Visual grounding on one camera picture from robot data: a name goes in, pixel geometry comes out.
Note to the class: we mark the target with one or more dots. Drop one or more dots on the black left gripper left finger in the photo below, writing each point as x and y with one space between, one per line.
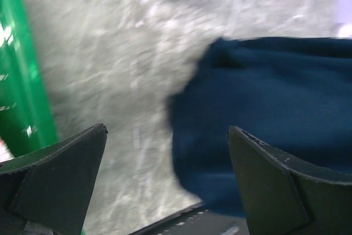
52 186

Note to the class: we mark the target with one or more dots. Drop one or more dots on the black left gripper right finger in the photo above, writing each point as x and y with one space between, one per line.
283 194

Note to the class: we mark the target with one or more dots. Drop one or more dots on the navy blue shorts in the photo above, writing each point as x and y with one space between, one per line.
292 93

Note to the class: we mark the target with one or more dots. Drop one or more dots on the green plastic tray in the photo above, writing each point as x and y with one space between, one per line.
27 123

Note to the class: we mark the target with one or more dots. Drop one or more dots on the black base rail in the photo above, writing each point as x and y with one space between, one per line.
196 220

